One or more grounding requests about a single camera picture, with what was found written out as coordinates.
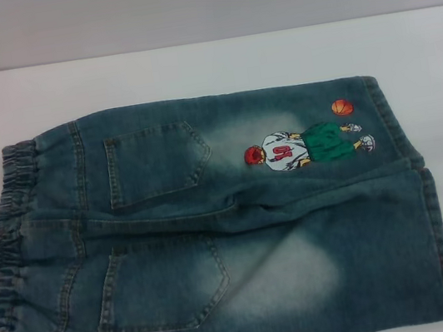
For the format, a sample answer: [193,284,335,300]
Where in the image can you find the blue denim shorts with cartoon print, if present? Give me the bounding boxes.
[0,64,443,332]

